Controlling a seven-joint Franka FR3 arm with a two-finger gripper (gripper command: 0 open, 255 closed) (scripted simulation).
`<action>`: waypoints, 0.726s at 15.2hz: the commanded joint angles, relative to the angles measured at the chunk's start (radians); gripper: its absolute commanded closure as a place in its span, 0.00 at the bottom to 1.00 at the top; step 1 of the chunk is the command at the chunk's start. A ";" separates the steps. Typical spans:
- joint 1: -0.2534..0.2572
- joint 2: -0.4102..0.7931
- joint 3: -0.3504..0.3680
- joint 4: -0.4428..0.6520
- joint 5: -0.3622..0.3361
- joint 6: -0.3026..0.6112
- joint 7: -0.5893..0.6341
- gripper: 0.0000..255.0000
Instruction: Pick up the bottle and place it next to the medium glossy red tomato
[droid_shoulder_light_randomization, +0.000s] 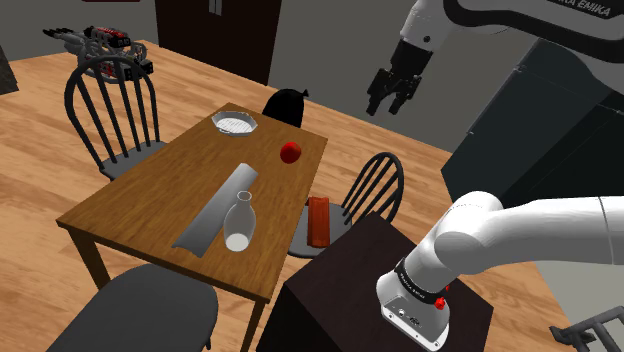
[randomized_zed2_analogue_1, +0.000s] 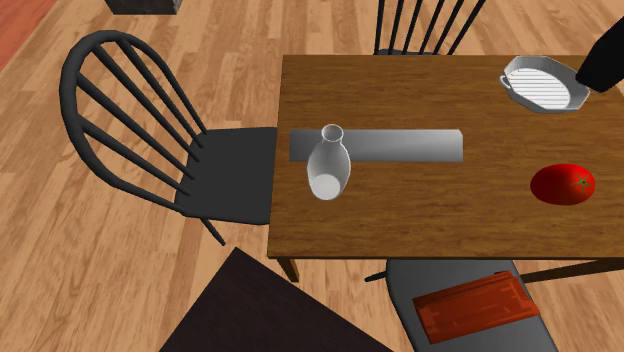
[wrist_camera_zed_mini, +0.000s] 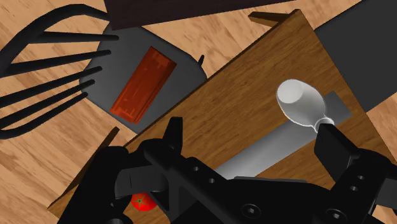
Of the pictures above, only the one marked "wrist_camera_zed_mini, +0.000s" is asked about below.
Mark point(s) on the black spindle-back chair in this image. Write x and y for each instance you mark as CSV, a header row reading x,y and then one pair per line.
x,y
124,68

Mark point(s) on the brown wooden table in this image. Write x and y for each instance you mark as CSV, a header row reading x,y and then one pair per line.
x,y
248,93

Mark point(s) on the red tomato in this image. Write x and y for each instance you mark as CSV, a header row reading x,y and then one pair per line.
x,y
143,203

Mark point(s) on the red-brown box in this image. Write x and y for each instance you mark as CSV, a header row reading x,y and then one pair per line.
x,y
143,85

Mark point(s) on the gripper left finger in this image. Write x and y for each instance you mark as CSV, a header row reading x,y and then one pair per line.
x,y
192,180

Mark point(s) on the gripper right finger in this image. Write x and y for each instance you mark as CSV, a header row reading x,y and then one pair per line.
x,y
347,161

